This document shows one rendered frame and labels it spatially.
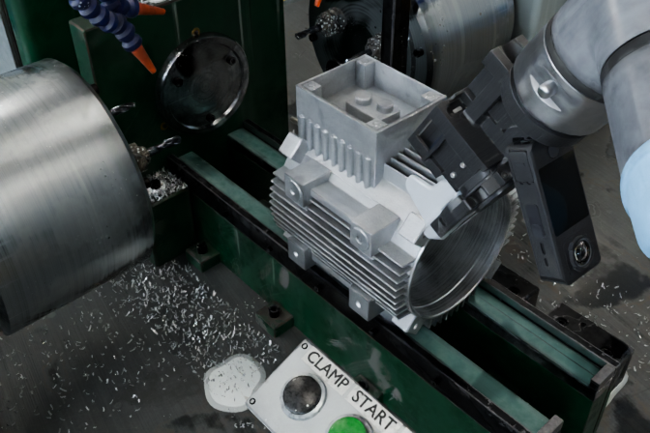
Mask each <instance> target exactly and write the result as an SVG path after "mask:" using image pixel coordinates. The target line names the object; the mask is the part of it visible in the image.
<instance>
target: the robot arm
mask: <svg viewBox="0 0 650 433"><path fill-rule="evenodd" d="M482 63H483V64H484V65H485V67H484V68H483V69H482V70H481V72H480V73H479V74H478V75H477V76H476V77H475V79H474V80H473V81H472V82H471V83H470V84H469V85H468V87H466V88H464V89H462V90H460V91H458V92H457V93H455V94H453V95H452V96H451V97H450V98H448V99H447V100H445V101H443V102H441V103H439V104H438V105H436V106H435V107H434V108H433V110H432V111H431V112H430V114H429V115H428V116H427V117H426V119H425V120H424V121H423V122H422V123H421V125H420V126H419V127H417V128H416V130H415V131H414V132H413V133H412V134H411V136H410V137H409V138H408V139H407V140H408V141H409V143H410V144H411V145H412V147H413V148H414V149H415V150H416V152H417V153H418V154H419V156H420V157H421V160H422V162H423V163H424V164H425V165H426V167H427V168H428V170H429V171H430V172H431V173H432V175H433V176H434V177H435V179H436V180H437V182H438V183H437V184H436V185H435V186H432V185H430V184H429V183H427V182H425V181H424V180H422V179H421V178H419V177H418V176H416V175H411V176H409V177H408V178H407V180H406V188H407V190H408V192H409V194H410V196H411V198H412V199H413V201H414V203H415V205H416V207H417V208H418V210H419V212H420V214H421V216H422V217H423V219H424V221H425V224H426V227H425V229H426V230H425V231H424V233H425V235H426V236H427V237H428V238H429V239H436V240H444V239H445V238H447V237H448V236H449V235H451V234H452V233H454V232H455V231H456V230H458V229H459V228H460V227H461V226H462V225H463V224H464V223H466V222H467V221H468V220H470V219H471V218H472V217H474V216H475V215H476V214H478V213H479V212H481V211H482V210H484V209H485V208H487V207H488V206H490V205H491V204H493V203H494V202H496V201H497V200H498V199H500V198H501V197H503V196H504V195H506V194H507V193H509V192H510V191H512V190H513V189H514V188H515V189H516V190H517V197H518V200H519V204H520V207H521V210H522V214H523V217H524V221H525V225H526V228H527V232H528V236H529V239H530V243H531V246H532V249H533V253H534V257H535V260H536V264H537V267H538V271H539V275H540V278H541V280H544V281H549V282H555V283H560V284H566V285H571V284H572V283H574V282H575V281H576V280H578V279H579V278H580V277H582V276H583V275H584V274H586V273H587V272H589V271H590V270H591V269H593V268H594V267H596V266H597V265H598V264H599V263H600V261H601V254H600V251H599V247H598V243H597V239H596V235H595V231H594V227H593V223H592V219H591V216H590V212H589V208H588V204H587V200H586V196H585V192H584V188H583V184H582V180H581V177H580V173H579V169H578V165H577V161H576V154H575V150H574V145H576V144H577V143H578V142H579V141H580V140H582V139H583V138H584V137H585V136H587V135H588V134H591V133H593V132H595V131H597V130H599V129H600V128H601V127H603V126H604V125H605V124H606V123H609V128H610V132H611V137H612V141H613V146H614V150H615V155H616V159H617V163H618V168H619V172H620V177H621V181H620V191H621V198H622V202H623V205H624V208H625V210H626V212H627V214H628V216H629V217H630V218H631V221H632V224H633V228H634V230H635V236H636V240H637V243H638V245H639V247H640V249H641V250H642V252H643V253H644V254H645V255H646V256H647V257H648V258H650V0H567V1H566V3H565V4H564V5H563V6H562V7H561V8H560V9H559V10H558V11H557V13H556V14H555V15H554V16H553V17H552V18H551V19H550V20H549V21H548V22H547V23H546V24H545V26H544V27H543V28H542V29H541V30H540V31H539V32H538V33H537V34H536V36H535V37H534V38H533V39H532V40H531V41H530V42H529V41H527V40H526V38H525V37H524V36H523V35H520V36H518V37H516V38H514V39H513V40H511V41H509V42H508V43H506V44H504V45H500V46H497V47H496V48H495V49H493V50H491V51H490V52H489V53H488V55H487V56H486V57H485V58H484V60H483V61H482ZM458 98H460V99H461V100H462V101H463V103H461V102H460V100H457V99H458ZM430 120H432V121H431V122H430V124H429V125H428V126H427V127H426V128H425V126H426V125H427V124H428V123H429V121H430ZM423 129H425V130H424V131H423V132H422V133H421V134H420V135H419V133H420V132H421V131H422V130H423Z"/></svg>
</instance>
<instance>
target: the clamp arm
mask: <svg viewBox="0 0 650 433"><path fill-rule="evenodd" d="M410 6H411V0H383V10H382V32H381V54H380V62H381V63H383V64H385V65H387V66H389V67H391V68H393V69H395V70H397V71H399V72H402V73H404V74H406V63H407V48H408V35H409V20H410Z"/></svg>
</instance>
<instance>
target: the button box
mask: <svg viewBox="0 0 650 433"><path fill-rule="evenodd" d="M301 375H307V376H311V377H312V378H314V379H315V380H316V381H317V383H318V384H319V385H320V387H321V392H322V393H321V399H320V401H319V403H318V405H317V406H316V408H315V409H314V410H312V411H311V412H309V413H307V414H305V415H294V414H292V413H290V412H289V411H288V410H287V408H286V407H285V406H284V403H283V400H282V395H283V390H284V388H285V386H286V384H287V383H288V382H289V381H290V380H291V379H293V378H295V377H297V376H301ZM245 404H246V406H247V407H248V409H249V410H250V411H251V412H252V414H253V415H254V416H255V417H256V418H257V419H258V420H259V421H260V422H261V423H262V424H263V425H264V426H265V427H266V428H267V429H268V430H269V431H270V432H271V433H328V431H329V429H330V427H331V425H332V424H333V423H334V422H335V421H336V420H338V419H341V418H344V417H353V418H356V419H359V420H360V421H361V422H362V423H363V424H364V425H365V427H366V428H367V430H368V432H369V433H415V432H414V431H412V430H411V429H410V428H409V427H408V426H407V425H406V424H404V423H403V422H402V421H401V420H400V419H399V418H397V417H396V416H395V415H394V414H393V413H392V412H391V411H389V410H388V409H387V408H386V407H385V406H384V405H382V404H381V403H380V402H379V401H378V400H377V399H376V398H374V397H373V396H372V395H371V394H370V393H369V392H368V391H366V390H365V389H364V388H363V387H362V386H361V385H359V384H358V383H357V382H356V381H355V380H354V379H353V378H351V377H350V376H349V375H348V374H347V373H346V372H344V371H343V370H342V369H341V368H340V367H339V366H338V365H336V364H335V363H334V362H333V361H332V360H331V359H329V358H328V357H327V356H326V355H325V354H324V353H323V352H321V351H320V350H319V349H318V348H317V347H316V346H314V345H313V344H312V343H311V342H310V341H309V340H307V339H305V340H303V341H302V342H301V343H300V344H299V345H298V347H297V348H296V349H295V350H294V351H293V352H292V353H291V354H290V355H289V356H288V357H287V358H286V359H285V360H284V361H283V362H282V363H281V364H280V366H279V367H278V368H277V369H276V370H275V371H274V372H273V373H272V374H271V375H270V376H269V377H268V378H267V379H266V380H265V381H264V382H263V383H262V384H261V386H260V387H259V388H258V389H257V390H256V391H255V392H254V393H253V394H252V395H251V396H250V397H249V398H248V399H247V400H246V402H245Z"/></svg>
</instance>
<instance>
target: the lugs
mask: <svg viewBox="0 0 650 433"><path fill-rule="evenodd" d="M308 150H309V147H308V141H306V140H305V139H303V138H301V137H300V136H299V135H297V134H295V133H293V132H292V131H290V132H289V133H288V135H287V137H286V138H285V139H284V141H283V142H282V144H281V146H280V148H279V152H281V153H282V154H283V155H285V156H286V157H288V158H289V159H292V160H294V161H295V162H297V163H301V162H302V160H303V158H304V156H305V155H306V153H307V151H308ZM425 227H426V224H425V221H424V219H423V217H422V216H419V215H417V214H416V213H414V212H410V213H409V215H408V217H407V218H406V220H405V221H404V223H403V224H402V226H401V228H400V229H399V231H398V234H399V235H401V236H402V237H403V238H405V239H406V240H407V241H408V242H410V243H411V244H412V245H416V246H418V247H420V248H423V247H424V246H425V244H426V243H427V241H428V237H427V236H426V235H425V233H424V231H425V230H426V229H425ZM500 264H501V260H499V259H497V258H496V259H495V261H494V263H493V265H492V266H491V268H490V269H489V271H488V272H487V274H486V276H485V278H487V279H491V278H492V277H493V275H494V274H495V272H496V271H497V269H498V268H499V266H500ZM425 321H426V319H421V318H419V317H416V316H413V315H412V314H408V315H406V316H405V317H403V318H401V319H400V320H397V319H396V318H395V317H393V319H392V322H393V323H394V324H395V325H397V326H398V327H399V328H400V329H402V330H403V331H404V332H407V333H411V334H417V332H418V331H419V329H420V328H421V326H422V325H423V324H424V322H425Z"/></svg>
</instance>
